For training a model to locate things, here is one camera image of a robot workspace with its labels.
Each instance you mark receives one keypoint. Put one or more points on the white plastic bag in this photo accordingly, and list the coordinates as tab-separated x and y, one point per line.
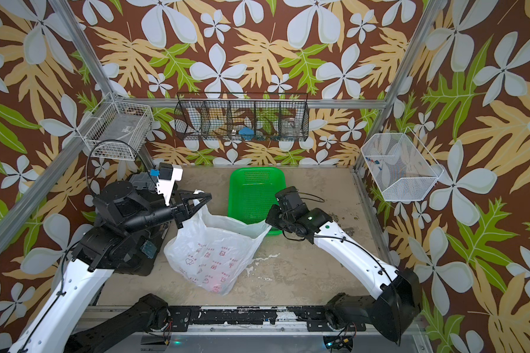
212	251

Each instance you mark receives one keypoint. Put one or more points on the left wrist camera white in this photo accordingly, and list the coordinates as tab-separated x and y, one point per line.
165	177

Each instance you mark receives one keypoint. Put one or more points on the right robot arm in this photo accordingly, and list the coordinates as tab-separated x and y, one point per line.
394	298

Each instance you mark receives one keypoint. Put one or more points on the white wire basket left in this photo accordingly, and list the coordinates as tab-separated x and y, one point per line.
116	129

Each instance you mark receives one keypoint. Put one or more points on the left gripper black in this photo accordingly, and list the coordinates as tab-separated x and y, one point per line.
182	209

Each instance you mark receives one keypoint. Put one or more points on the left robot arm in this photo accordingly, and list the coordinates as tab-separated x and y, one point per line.
53	328

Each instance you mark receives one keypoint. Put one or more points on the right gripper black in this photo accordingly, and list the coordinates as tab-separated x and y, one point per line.
271	215

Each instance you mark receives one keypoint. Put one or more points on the blue object in basket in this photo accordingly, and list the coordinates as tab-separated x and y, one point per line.
246	133

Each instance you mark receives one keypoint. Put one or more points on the white wire basket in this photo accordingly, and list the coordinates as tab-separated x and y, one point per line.
401	166
116	129

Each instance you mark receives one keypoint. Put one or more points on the green plastic basket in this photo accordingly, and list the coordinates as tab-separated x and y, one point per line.
252	193

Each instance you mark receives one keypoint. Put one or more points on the white wire basket right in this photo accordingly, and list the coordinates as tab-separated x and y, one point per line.
401	166

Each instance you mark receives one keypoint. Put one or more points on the black wire basket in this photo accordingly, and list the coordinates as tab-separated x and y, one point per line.
272	116

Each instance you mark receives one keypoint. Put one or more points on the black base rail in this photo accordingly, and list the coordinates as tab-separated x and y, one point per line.
316	318

